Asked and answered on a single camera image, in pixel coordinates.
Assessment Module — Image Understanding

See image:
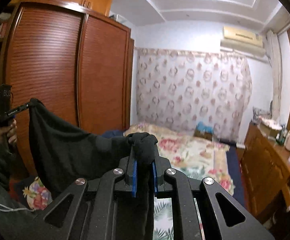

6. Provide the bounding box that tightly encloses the black printed t-shirt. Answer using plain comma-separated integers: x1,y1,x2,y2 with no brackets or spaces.
29,98,158,239

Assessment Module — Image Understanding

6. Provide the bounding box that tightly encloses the person's left hand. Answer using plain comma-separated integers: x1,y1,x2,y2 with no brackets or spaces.
0,119,18,145

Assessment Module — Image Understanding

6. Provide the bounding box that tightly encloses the green leaf print bedsheet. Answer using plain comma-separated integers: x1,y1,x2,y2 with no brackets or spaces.
152,197,174,240

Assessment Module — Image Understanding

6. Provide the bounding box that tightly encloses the navy blue bed cover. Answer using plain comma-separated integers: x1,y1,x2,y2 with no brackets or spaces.
226,144,246,207

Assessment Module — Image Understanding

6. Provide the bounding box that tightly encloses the floral pink blanket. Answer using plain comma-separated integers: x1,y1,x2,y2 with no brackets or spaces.
124,122,235,195

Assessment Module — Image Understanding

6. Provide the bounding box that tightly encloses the long wooden sideboard cabinet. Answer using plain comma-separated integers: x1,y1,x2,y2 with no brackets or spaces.
241,122,290,223

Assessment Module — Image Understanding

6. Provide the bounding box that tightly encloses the blue cloth on box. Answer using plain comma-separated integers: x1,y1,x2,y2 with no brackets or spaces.
194,121,214,141

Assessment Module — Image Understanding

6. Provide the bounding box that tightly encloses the brown louvered wardrobe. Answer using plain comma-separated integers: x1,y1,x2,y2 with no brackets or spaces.
0,0,135,178

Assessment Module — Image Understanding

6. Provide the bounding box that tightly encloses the cardboard box on sideboard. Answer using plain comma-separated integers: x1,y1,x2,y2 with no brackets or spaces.
258,116,282,138

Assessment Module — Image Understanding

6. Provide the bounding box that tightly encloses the circle pattern sheer curtain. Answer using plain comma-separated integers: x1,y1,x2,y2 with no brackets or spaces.
136,48,252,141

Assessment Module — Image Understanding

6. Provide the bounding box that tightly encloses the wall air conditioner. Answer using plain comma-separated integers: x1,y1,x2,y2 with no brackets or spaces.
220,26,266,57

